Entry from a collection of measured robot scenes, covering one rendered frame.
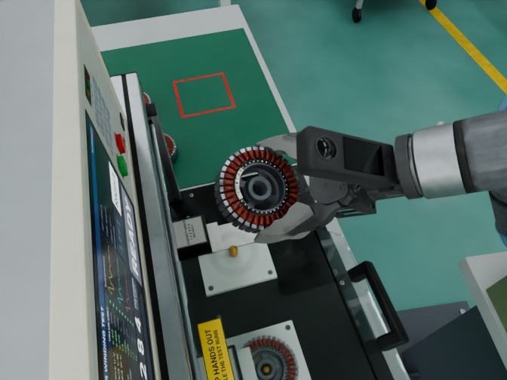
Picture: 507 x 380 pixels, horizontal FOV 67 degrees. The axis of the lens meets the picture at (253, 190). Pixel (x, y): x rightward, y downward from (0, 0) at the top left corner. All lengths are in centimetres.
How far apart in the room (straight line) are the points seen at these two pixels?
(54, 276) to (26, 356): 5
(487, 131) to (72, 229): 35
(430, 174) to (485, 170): 5
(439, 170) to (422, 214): 154
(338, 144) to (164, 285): 25
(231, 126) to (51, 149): 80
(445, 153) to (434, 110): 202
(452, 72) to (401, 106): 47
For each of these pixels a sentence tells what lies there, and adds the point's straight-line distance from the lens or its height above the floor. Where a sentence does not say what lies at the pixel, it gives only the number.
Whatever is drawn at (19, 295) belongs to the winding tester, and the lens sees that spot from 28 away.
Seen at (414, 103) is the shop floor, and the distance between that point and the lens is 242.
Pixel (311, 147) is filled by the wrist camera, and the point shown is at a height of 126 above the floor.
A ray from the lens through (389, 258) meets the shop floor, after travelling 179.
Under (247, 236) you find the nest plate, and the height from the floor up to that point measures 78.
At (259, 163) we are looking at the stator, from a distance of 51.
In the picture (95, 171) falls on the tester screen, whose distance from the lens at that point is 35.
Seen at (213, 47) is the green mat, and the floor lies 75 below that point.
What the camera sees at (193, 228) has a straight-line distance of 71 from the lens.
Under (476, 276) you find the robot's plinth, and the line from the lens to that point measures 98.
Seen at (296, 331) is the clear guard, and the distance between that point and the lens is 50.
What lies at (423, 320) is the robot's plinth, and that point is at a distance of 172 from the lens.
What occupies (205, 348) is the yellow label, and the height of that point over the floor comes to 107.
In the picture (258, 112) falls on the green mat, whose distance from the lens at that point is 113.
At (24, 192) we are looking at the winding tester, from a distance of 32.
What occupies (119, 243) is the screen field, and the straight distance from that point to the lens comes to 38.
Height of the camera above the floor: 154
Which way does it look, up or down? 56 degrees down
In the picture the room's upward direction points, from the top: straight up
